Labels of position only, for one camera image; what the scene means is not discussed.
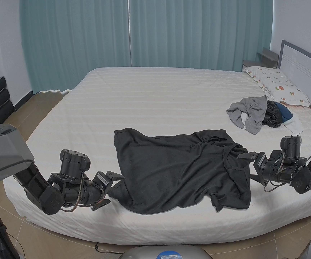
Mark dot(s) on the blue-green curtain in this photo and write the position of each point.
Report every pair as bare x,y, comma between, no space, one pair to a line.
77,36
198,23

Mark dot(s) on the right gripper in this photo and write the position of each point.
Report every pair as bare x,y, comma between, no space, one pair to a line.
268,170

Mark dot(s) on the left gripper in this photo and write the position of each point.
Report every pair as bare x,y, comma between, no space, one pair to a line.
97,193

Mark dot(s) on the white printed pillow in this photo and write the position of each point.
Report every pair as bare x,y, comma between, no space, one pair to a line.
276,85

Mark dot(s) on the black shiny garment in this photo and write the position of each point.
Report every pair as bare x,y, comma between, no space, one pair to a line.
272,115

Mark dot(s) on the black T-shirt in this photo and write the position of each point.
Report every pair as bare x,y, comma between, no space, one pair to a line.
171,171

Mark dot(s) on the dark blue garment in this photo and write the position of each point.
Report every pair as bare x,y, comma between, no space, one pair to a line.
285,113

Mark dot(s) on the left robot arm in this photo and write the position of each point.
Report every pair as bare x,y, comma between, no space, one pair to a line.
7,150

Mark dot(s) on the grey garment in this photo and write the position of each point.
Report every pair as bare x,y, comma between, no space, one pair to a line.
255,109

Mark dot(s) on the grey bedside table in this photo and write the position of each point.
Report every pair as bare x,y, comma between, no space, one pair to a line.
267,54

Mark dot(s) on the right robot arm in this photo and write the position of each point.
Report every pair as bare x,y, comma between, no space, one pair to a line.
306,174

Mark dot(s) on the bed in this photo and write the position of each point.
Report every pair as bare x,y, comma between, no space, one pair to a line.
144,98

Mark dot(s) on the small white garment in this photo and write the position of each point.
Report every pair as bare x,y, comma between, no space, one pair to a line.
244,120

